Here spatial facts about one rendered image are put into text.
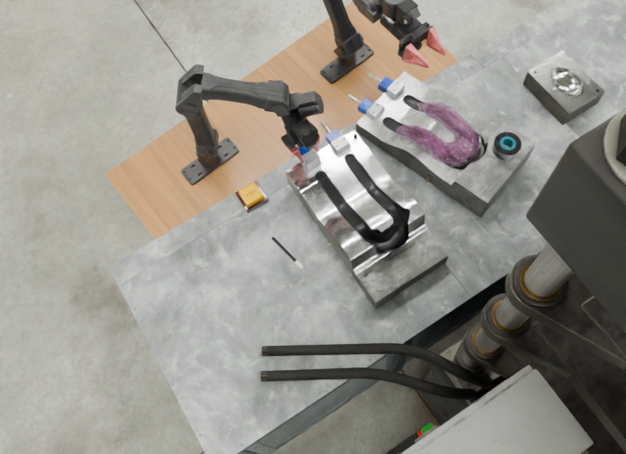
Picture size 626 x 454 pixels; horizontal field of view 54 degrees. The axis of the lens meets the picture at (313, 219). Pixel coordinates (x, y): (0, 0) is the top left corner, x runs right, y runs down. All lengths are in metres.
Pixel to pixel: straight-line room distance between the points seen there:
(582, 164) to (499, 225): 1.28
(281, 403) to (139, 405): 1.06
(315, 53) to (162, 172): 0.69
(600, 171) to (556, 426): 0.58
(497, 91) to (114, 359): 1.89
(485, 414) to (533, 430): 0.08
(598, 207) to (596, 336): 0.45
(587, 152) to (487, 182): 1.21
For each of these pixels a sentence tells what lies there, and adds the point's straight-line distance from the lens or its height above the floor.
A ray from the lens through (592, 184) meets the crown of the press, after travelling 0.73.
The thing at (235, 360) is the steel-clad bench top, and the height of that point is 0.80.
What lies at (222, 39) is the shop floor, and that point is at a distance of 3.44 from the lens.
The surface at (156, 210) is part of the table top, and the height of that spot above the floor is 0.80.
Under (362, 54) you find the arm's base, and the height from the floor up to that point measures 0.81.
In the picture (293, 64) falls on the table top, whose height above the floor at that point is 0.80.
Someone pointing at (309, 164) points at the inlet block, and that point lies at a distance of 1.90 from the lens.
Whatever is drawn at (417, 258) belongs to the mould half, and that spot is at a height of 0.86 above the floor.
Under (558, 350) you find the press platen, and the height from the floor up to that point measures 1.29.
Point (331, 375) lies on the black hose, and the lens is 1.76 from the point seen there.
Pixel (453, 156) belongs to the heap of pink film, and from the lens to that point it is 1.97.
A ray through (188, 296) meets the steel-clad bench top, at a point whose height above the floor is 0.80.
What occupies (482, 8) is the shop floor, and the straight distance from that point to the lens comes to 3.53.
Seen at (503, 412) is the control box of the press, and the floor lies 1.47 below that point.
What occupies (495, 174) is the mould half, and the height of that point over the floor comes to 0.91.
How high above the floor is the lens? 2.60
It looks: 67 degrees down
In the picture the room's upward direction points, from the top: 10 degrees counter-clockwise
